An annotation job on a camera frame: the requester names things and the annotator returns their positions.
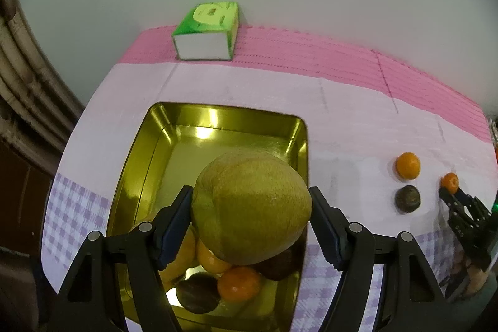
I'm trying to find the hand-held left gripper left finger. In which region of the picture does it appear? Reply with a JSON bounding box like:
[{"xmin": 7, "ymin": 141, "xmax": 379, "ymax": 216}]
[{"xmin": 56, "ymin": 185, "xmax": 195, "ymax": 332}]

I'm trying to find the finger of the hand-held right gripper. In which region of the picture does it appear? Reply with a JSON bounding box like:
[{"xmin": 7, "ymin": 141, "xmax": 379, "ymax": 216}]
[
  {"xmin": 457, "ymin": 189, "xmax": 491, "ymax": 228},
  {"xmin": 438, "ymin": 187, "xmax": 473, "ymax": 240}
]

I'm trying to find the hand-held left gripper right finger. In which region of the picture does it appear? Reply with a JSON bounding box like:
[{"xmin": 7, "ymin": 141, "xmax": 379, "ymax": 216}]
[{"xmin": 309, "ymin": 186, "xmax": 446, "ymax": 332}]

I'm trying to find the orange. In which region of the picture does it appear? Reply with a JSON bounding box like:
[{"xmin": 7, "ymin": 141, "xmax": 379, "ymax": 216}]
[
  {"xmin": 440, "ymin": 172, "xmax": 460, "ymax": 195},
  {"xmin": 396, "ymin": 152, "xmax": 422, "ymax": 179},
  {"xmin": 160, "ymin": 229, "xmax": 199, "ymax": 282},
  {"xmin": 217, "ymin": 266, "xmax": 262, "ymax": 302},
  {"xmin": 195, "ymin": 239, "xmax": 234, "ymax": 274}
]

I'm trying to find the green pomelo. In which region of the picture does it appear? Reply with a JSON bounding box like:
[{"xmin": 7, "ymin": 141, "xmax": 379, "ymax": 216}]
[{"xmin": 190, "ymin": 151, "xmax": 313, "ymax": 266}]

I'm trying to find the red and gold tin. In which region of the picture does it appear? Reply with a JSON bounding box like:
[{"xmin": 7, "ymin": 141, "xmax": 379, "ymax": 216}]
[{"xmin": 105, "ymin": 102, "xmax": 310, "ymax": 332}]

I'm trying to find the person's right hand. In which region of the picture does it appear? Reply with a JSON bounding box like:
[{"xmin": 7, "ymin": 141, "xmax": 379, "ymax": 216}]
[{"xmin": 451, "ymin": 254, "xmax": 489, "ymax": 297}]

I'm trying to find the dark passion fruit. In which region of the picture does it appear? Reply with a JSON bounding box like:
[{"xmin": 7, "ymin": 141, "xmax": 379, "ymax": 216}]
[
  {"xmin": 255, "ymin": 239, "xmax": 306, "ymax": 281},
  {"xmin": 395, "ymin": 185, "xmax": 421, "ymax": 214},
  {"xmin": 176, "ymin": 273, "xmax": 220, "ymax": 314}
]

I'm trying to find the purple checked cloth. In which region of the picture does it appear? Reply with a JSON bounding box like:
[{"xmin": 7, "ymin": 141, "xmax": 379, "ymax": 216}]
[{"xmin": 41, "ymin": 62, "xmax": 498, "ymax": 332}]

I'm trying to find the pink foam mat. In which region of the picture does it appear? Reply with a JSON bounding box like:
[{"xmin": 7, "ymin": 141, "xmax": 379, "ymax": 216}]
[{"xmin": 119, "ymin": 26, "xmax": 493, "ymax": 144}]

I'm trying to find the green tissue box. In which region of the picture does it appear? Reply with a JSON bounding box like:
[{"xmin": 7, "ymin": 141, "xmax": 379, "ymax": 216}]
[{"xmin": 172, "ymin": 1, "xmax": 240, "ymax": 61}]

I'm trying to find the beige patterned curtain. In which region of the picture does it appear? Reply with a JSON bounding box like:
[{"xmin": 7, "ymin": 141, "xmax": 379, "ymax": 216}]
[{"xmin": 0, "ymin": 0, "xmax": 84, "ymax": 177}]

